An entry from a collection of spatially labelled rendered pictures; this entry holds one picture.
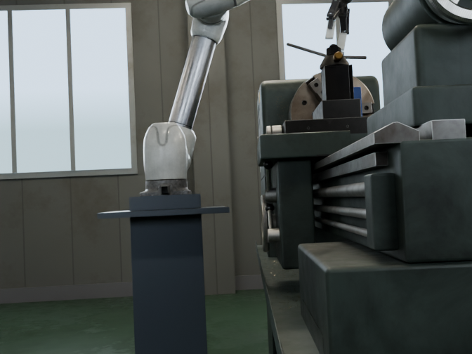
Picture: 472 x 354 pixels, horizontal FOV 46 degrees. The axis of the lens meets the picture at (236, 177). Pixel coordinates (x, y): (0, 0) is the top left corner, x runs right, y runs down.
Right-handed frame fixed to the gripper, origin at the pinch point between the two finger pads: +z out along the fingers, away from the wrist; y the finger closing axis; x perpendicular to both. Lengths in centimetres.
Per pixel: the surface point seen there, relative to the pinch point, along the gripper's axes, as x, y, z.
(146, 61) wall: -237, -175, -37
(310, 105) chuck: -2.4, 8.1, 26.8
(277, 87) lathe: -20.9, -0.1, 19.1
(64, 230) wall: -270, -151, 118
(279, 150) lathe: 22, 81, 53
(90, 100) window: -269, -152, 5
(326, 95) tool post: 24, 61, 34
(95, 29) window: -276, -149, -56
